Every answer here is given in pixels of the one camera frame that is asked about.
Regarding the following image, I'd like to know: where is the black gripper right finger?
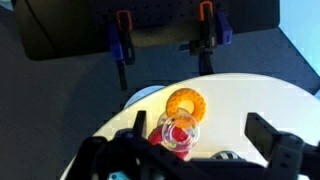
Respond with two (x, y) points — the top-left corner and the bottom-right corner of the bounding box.
(244, 112), (306, 169)

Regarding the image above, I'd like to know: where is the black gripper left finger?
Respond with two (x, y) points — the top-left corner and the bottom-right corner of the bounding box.
(133, 110), (148, 139)

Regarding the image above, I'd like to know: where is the blue black bar clamp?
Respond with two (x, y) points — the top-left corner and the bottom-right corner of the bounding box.
(179, 0), (234, 76)
(107, 9), (137, 92)

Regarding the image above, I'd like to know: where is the black perforated mounting board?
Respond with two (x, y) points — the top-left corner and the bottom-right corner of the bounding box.
(14, 0), (280, 62)

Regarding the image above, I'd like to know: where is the red pink ring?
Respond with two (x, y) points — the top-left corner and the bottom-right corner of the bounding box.
(148, 125), (191, 161)

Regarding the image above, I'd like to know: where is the orange textured ring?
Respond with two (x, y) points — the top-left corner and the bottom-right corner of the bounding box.
(165, 87), (207, 130)

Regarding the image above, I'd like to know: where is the orange peg striped ring holder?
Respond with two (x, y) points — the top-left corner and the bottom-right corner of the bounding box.
(211, 149), (239, 160)

